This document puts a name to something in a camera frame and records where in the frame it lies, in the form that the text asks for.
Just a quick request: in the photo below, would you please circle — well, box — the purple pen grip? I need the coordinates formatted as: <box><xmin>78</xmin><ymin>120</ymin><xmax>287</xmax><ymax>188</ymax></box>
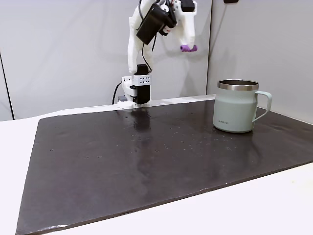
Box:
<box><xmin>180</xmin><ymin>44</ymin><xmax>198</xmax><ymax>53</ymax></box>

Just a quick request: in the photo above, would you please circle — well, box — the pale green steel-rimmed mug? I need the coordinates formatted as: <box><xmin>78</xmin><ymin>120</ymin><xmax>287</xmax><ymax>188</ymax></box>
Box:
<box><xmin>212</xmin><ymin>79</ymin><xmax>273</xmax><ymax>134</ymax></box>

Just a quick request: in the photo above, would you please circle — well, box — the black table mat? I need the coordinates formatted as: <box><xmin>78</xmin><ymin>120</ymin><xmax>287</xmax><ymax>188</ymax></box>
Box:
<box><xmin>15</xmin><ymin>99</ymin><xmax>313</xmax><ymax>235</ymax></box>

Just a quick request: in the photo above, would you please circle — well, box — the black camera box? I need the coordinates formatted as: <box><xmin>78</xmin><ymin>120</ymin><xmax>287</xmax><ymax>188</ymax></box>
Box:
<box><xmin>135</xmin><ymin>3</ymin><xmax>172</xmax><ymax>46</ymax></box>

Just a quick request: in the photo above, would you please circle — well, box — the black camera cable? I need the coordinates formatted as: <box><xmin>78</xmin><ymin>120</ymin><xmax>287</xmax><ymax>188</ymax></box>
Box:
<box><xmin>137</xmin><ymin>0</ymin><xmax>157</xmax><ymax>72</ymax></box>

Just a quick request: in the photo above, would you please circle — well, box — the black power cable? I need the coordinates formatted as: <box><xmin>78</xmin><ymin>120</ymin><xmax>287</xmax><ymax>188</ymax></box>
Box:
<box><xmin>112</xmin><ymin>81</ymin><xmax>122</xmax><ymax>105</ymax></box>

